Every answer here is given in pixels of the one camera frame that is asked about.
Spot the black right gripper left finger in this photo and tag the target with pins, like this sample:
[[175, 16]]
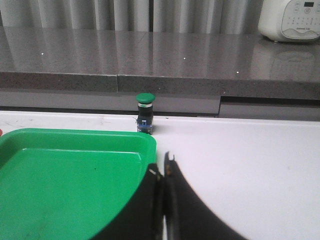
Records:
[[142, 217]]

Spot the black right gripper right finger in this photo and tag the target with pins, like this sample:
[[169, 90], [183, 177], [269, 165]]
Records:
[[186, 215]]

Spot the green mushroom push button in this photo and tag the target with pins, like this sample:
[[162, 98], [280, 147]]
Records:
[[144, 120]]

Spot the green plastic tray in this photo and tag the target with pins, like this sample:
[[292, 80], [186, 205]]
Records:
[[63, 184]]

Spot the grey stone counter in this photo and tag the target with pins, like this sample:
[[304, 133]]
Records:
[[191, 74]]

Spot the white rice cooker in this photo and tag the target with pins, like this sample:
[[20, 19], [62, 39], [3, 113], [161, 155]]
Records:
[[290, 20]]

